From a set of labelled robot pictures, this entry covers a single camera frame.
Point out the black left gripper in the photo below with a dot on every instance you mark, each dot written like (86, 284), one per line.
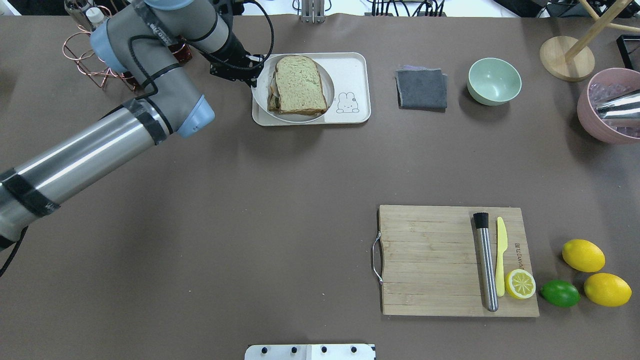
(233, 50)

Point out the grey silver left robot arm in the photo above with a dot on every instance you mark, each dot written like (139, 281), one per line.
(135, 40)

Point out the wooden stand with round base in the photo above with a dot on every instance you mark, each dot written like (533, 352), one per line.
(570, 59)

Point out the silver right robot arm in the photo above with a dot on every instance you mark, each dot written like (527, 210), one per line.
(621, 111)

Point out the black frame at right edge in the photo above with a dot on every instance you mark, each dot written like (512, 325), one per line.
(629, 49)

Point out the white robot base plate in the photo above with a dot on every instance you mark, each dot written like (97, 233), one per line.
(327, 351)

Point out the clear bottle white cap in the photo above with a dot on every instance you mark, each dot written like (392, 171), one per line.
(95, 16)

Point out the white oval plate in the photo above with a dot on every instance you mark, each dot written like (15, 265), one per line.
(264, 117)

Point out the pink bowl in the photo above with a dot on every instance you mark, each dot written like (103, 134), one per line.
(588, 117)

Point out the white rectangular serving tray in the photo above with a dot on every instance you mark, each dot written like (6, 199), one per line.
(351, 103)

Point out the whole yellow lemon upper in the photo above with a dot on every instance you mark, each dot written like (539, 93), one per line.
(583, 255)

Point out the half lemon slice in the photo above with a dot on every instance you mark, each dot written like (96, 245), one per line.
(520, 284)

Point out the metal bracket at table edge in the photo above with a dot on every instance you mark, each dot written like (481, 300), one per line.
(312, 11)

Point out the yellow plastic knife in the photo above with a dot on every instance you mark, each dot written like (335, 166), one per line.
(501, 247)

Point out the whole yellow lemon lower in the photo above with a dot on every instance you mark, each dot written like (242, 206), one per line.
(606, 289)

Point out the mint green bowl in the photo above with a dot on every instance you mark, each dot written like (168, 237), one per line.
(493, 81)

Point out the whole yellow lemon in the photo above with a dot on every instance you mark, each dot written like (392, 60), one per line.
(583, 255)
(606, 289)

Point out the green lime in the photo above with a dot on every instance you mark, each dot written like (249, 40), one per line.
(560, 293)

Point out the steel muddler black tip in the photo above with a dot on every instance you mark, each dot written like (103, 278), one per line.
(487, 273)

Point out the folded grey cloth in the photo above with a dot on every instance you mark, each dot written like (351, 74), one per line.
(420, 88)

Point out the copper wire rack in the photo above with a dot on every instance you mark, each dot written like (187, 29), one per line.
(77, 48)

